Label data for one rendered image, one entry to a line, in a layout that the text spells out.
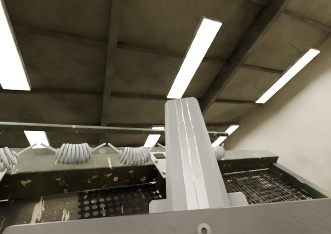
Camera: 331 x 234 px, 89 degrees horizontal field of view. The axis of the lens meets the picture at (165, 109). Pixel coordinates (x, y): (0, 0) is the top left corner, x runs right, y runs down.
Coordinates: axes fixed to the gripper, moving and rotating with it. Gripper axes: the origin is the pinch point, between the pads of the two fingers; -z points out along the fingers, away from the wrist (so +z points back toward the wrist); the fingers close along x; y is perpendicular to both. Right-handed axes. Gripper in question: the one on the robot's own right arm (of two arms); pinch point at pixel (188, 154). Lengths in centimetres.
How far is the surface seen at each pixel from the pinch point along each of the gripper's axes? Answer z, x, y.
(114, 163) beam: -33, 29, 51
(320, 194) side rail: -32, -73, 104
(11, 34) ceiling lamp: -197, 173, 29
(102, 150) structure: -67, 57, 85
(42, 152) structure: -56, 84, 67
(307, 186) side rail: -38, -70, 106
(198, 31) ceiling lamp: -248, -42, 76
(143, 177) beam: -32, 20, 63
